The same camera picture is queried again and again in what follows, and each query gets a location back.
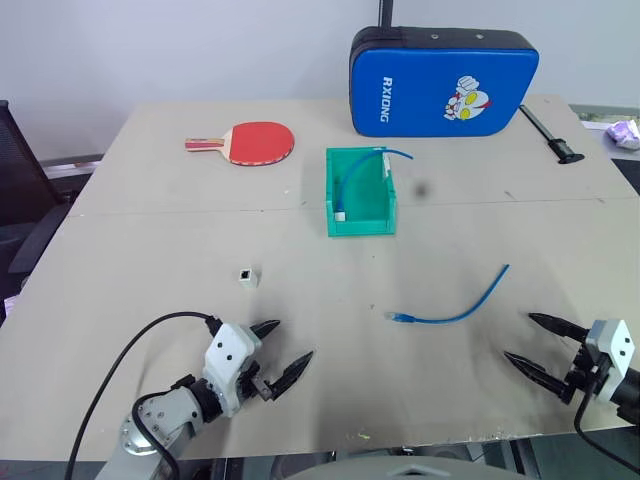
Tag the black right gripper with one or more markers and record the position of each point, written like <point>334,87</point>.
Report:
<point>585,377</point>

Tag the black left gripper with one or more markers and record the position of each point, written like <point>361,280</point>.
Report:
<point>255,384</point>

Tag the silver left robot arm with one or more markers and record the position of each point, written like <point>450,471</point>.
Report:
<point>161,415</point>

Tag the small white connector block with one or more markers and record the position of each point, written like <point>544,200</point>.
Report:
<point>248,277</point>

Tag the green plastic bin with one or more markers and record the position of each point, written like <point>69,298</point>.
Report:
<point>367,200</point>

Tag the black caliper tool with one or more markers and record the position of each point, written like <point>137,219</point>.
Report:
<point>555,142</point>

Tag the red table tennis paddle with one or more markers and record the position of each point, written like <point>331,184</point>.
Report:
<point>260,142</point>

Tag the purple crumpled cloth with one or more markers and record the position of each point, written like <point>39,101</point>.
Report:
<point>624,134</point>

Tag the blue kick pad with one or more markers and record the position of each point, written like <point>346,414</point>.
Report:
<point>430,85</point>

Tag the black office chair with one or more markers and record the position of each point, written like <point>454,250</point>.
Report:
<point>25,190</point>

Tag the black pole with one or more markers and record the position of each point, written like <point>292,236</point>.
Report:
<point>385,12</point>

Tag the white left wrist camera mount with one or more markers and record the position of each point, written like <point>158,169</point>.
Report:
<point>227,350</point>

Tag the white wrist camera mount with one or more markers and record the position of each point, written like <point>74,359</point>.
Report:
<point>227,350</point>
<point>617,350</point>

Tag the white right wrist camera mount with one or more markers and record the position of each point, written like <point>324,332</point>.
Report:
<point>617,350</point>

